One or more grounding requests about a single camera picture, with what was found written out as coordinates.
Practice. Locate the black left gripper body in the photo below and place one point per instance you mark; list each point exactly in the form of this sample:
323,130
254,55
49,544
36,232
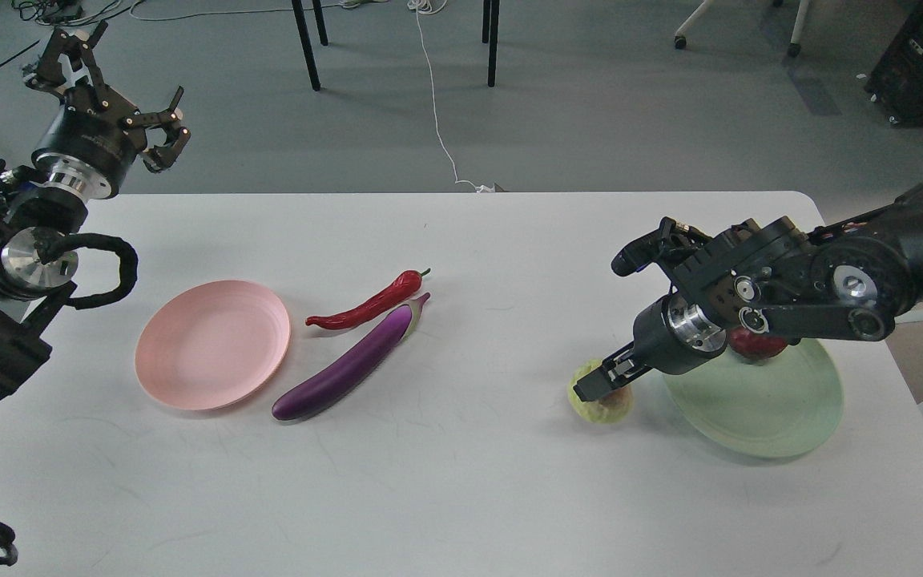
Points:
84,155

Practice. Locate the black table leg left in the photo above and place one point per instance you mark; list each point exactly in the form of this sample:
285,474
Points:
304,36

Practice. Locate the dark red pomegranate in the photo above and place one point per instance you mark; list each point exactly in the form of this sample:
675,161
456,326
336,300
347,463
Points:
755,346

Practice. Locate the yellow green apple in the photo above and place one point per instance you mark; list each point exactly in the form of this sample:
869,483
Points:
611,409

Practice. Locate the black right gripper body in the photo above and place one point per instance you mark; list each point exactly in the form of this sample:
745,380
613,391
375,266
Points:
675,336

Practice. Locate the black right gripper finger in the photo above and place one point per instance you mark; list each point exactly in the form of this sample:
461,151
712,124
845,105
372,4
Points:
616,371

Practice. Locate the black table leg right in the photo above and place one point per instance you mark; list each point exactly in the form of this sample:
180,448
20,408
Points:
491,12

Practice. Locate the white office chair base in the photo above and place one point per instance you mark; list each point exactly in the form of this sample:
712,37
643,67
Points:
715,16

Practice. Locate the pink plate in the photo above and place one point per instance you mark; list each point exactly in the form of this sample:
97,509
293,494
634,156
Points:
213,345

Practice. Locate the purple eggplant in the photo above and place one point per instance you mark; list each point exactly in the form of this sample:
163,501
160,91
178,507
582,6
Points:
330,385

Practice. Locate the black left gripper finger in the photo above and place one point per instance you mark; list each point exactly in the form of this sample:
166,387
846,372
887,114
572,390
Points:
158,138
67,69

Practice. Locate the black table leg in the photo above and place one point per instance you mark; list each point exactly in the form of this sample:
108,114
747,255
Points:
491,12
304,36

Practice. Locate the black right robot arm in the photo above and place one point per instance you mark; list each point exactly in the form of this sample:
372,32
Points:
847,281

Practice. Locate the red chili pepper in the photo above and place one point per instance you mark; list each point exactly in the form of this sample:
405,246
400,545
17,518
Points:
396,293

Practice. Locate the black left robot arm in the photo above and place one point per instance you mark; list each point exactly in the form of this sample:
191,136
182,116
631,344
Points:
47,262

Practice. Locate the green plate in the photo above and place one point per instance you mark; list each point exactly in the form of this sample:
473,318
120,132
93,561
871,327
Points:
777,408

